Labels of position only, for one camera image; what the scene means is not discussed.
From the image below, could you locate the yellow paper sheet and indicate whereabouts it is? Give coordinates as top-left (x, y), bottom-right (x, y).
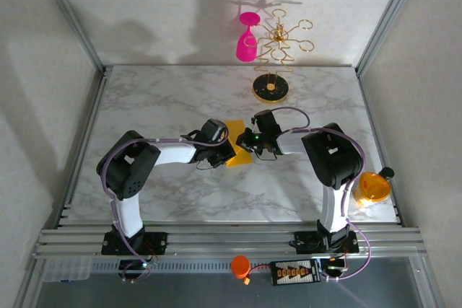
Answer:
top-left (222, 118), bottom-right (255, 167)

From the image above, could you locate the pink wine glass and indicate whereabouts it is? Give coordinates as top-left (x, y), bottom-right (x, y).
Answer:
top-left (235, 12), bottom-right (261, 63)

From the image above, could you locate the orange cylinder cap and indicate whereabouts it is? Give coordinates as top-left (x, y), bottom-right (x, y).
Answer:
top-left (231, 255), bottom-right (252, 280)

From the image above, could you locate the orange wine glass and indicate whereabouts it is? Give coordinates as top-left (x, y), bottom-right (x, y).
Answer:
top-left (352, 172), bottom-right (393, 208)

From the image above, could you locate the black power board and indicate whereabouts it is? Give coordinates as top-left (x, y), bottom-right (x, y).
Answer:
top-left (269, 258), bottom-right (322, 286)

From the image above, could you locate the clear plastic organizer box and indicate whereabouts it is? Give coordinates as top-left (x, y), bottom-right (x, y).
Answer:
top-left (42, 255), bottom-right (93, 283)

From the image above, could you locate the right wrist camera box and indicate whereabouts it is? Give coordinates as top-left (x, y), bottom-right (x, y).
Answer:
top-left (251, 108), bottom-right (283, 136)

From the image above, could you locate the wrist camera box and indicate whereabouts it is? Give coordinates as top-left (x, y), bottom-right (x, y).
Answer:
top-left (251, 108), bottom-right (283, 136)
top-left (199, 118), bottom-right (230, 143)

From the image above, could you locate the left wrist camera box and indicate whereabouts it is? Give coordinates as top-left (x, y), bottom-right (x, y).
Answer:
top-left (199, 118), bottom-right (230, 143)

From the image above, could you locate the gold wire glass rack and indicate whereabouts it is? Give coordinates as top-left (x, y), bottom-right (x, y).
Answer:
top-left (251, 8), bottom-right (315, 104)

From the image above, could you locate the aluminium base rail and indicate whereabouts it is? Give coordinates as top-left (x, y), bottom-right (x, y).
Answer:
top-left (32, 226), bottom-right (430, 260)

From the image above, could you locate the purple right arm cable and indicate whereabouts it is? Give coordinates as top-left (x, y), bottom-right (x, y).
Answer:
top-left (269, 106), bottom-right (372, 282)

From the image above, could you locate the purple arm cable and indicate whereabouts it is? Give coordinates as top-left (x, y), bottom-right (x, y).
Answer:
top-left (269, 106), bottom-right (372, 282)
top-left (96, 120), bottom-right (230, 284)

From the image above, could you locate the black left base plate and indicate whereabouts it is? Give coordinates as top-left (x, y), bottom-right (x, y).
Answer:
top-left (100, 230), bottom-right (169, 257)

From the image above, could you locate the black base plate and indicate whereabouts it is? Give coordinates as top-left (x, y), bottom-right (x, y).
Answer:
top-left (292, 229), bottom-right (361, 255)
top-left (100, 230), bottom-right (169, 257)

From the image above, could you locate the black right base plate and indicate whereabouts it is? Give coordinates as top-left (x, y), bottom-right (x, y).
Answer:
top-left (292, 229), bottom-right (361, 255)

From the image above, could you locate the aluminium side rail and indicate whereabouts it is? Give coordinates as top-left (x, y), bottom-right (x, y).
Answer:
top-left (53, 68), bottom-right (113, 228)
top-left (355, 69), bottom-right (407, 228)

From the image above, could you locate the grey slotted cable duct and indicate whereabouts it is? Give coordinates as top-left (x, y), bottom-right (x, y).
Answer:
top-left (90, 259), bottom-right (275, 275)

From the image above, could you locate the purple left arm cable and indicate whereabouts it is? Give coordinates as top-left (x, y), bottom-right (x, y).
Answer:
top-left (96, 120), bottom-right (230, 284)

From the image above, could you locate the aluminium corner post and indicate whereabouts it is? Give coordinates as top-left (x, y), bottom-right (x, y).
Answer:
top-left (34, 0), bottom-right (108, 73)
top-left (355, 0), bottom-right (423, 76)

